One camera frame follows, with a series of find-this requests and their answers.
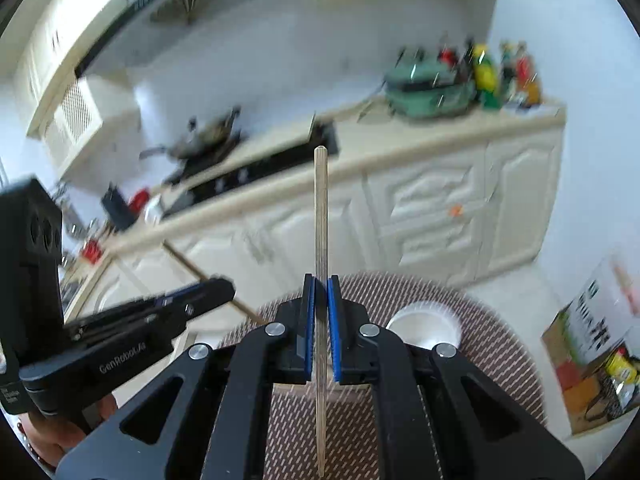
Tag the red orange bottle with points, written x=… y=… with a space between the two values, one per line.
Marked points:
x=529 y=77

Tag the dark sauce bottle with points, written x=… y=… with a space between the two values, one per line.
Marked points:
x=468 y=60

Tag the wooden chopstick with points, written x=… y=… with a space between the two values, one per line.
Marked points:
x=320 y=210
x=187 y=262

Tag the person's left hand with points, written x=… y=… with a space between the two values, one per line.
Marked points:
x=45 y=440

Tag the white bowl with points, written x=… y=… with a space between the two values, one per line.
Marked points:
x=425 y=322

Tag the red box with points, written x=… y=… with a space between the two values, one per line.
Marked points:
x=92 y=251

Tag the yellow plastic bottle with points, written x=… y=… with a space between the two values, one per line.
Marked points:
x=621 y=367

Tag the orange sticker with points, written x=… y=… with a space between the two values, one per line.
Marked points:
x=455 y=210

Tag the cream lattice wall cabinet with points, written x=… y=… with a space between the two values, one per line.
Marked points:
x=70 y=110

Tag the red container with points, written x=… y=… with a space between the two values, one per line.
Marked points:
x=139 y=199

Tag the dark blue jar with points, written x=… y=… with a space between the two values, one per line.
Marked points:
x=119 y=205

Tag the cream kitchen base cabinet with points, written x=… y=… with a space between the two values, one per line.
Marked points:
x=435 y=200

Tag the black range hood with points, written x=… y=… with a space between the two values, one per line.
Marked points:
x=135 y=12

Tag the green countertop appliance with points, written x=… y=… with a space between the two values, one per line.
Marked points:
x=425 y=95

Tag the brown woven round placemat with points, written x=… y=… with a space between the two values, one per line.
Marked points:
x=500 y=360

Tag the printed cardboard box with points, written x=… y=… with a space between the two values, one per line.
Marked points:
x=580 y=330

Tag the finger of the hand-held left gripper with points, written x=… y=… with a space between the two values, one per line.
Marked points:
x=175 y=296
x=210 y=297

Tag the white mug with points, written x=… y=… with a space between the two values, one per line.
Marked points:
x=154 y=210

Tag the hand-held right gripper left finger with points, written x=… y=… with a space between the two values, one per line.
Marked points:
x=309 y=330

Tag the yellow green bottle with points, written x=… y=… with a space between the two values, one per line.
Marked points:
x=486 y=77

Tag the dark wok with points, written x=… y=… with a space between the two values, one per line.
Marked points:
x=205 y=137

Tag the black gas stove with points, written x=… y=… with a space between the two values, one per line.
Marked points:
x=260 y=167

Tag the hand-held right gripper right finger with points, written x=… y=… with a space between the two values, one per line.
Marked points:
x=334 y=330

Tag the red capped dark bottle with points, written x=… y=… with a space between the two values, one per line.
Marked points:
x=448 y=55

